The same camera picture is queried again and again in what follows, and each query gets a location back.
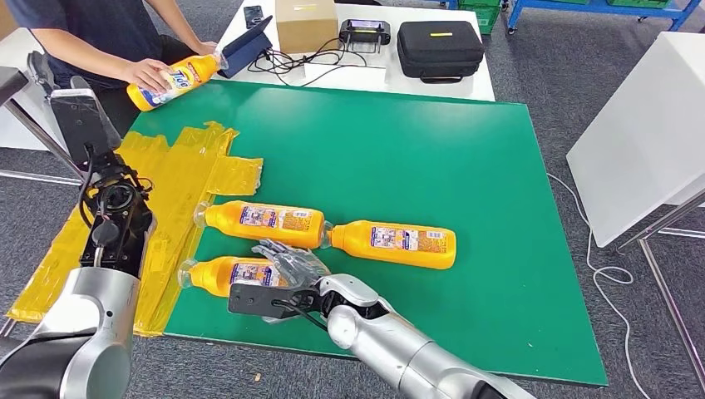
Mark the tablet in blue case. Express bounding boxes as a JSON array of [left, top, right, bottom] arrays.
[[217, 15, 274, 79]]

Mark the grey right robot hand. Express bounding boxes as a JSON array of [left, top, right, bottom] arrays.
[[251, 238, 332, 290]]

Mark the black carrying case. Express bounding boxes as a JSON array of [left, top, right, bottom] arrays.
[[396, 21, 486, 84]]

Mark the black cable bundle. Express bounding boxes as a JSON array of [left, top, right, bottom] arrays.
[[248, 37, 387, 88]]

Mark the brown cardboard panel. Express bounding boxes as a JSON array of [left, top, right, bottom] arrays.
[[0, 0, 17, 40]]

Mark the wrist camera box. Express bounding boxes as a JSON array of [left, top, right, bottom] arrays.
[[49, 87, 123, 166], [227, 282, 321, 323]]

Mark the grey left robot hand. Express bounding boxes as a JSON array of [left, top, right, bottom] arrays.
[[26, 50, 97, 103]]

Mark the white floor cable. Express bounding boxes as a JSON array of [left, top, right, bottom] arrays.
[[548, 173, 657, 399]]

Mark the brown cardboard box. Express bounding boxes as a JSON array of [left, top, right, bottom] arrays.
[[274, 0, 339, 55]]

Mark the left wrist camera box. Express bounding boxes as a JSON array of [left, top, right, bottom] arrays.
[[49, 87, 123, 166]]

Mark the person's right hand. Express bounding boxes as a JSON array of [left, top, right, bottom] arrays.
[[121, 57, 174, 94]]

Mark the orange detergent bottle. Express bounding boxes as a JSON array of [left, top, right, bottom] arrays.
[[194, 199, 333, 250], [126, 51, 229, 113], [324, 219, 457, 271], [177, 255, 290, 298]]

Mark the black controller with screen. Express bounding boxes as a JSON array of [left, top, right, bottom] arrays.
[[338, 18, 392, 55]]

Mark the yellow taped cardboard sheet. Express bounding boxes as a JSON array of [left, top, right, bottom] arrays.
[[6, 121, 265, 338]]

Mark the person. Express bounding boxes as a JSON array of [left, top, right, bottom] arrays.
[[4, 0, 220, 136]]

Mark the flat white box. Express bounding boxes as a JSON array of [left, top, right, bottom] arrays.
[[303, 62, 387, 92]]

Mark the white desk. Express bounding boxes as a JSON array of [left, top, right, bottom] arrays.
[[199, 0, 497, 103]]

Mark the blue metal rack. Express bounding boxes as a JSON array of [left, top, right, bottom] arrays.
[[505, 0, 701, 33]]

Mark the white table with metal legs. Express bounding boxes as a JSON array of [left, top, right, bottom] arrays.
[[565, 31, 705, 387]]

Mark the white side table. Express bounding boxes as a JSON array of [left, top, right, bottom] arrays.
[[0, 27, 70, 150]]

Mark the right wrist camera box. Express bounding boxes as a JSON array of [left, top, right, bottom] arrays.
[[227, 282, 321, 323]]

